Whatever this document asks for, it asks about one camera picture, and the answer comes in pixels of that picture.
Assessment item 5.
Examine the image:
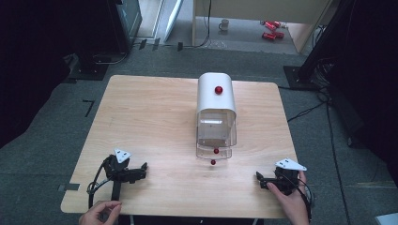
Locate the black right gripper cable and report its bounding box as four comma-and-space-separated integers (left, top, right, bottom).
280, 172, 315, 223

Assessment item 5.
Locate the dark glass cabinet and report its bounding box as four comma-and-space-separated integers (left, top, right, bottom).
107, 0, 144, 54

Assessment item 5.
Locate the grey tape strip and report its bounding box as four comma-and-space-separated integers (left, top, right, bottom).
57, 183, 81, 192

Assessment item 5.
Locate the white leaning board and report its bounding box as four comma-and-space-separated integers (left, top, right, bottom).
163, 0, 185, 43

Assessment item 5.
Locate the white box with clear drawers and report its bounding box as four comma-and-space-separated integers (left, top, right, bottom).
195, 72, 237, 166

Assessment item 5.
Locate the person's right hand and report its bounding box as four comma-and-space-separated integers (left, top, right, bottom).
266, 170, 311, 218

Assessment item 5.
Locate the long black floor cable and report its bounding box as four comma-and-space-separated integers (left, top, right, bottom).
323, 90, 353, 225

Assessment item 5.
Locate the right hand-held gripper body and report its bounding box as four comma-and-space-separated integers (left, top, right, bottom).
266, 157, 308, 197

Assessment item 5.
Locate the white paper sheet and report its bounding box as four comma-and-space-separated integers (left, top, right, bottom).
374, 213, 398, 225

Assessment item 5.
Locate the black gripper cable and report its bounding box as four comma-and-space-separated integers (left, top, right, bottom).
280, 172, 315, 223
86, 155, 115, 210

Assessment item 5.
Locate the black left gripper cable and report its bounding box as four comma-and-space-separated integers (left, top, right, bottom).
86, 155, 115, 210

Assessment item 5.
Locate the black slanted stand with base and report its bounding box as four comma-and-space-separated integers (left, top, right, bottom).
283, 0, 358, 92

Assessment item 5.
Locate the black stand with base plate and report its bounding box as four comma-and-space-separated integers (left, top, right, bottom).
66, 51, 111, 82

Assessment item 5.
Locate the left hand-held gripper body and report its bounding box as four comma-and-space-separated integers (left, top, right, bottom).
102, 148, 141, 202

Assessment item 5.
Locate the black cable under desk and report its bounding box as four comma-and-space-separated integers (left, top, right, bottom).
182, 0, 213, 50

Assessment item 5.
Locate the person's left hand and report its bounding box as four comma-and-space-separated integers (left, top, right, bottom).
78, 200, 123, 225

